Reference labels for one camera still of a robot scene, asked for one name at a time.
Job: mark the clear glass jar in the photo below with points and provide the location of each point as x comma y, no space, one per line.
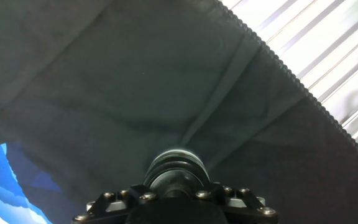
176,152

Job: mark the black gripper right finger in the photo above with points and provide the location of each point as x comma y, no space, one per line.
244,200

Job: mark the black jar lid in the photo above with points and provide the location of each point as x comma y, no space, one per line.
172,175

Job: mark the black cloth with blue print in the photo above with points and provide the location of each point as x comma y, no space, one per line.
135,77

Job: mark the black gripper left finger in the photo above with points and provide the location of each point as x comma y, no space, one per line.
110,202

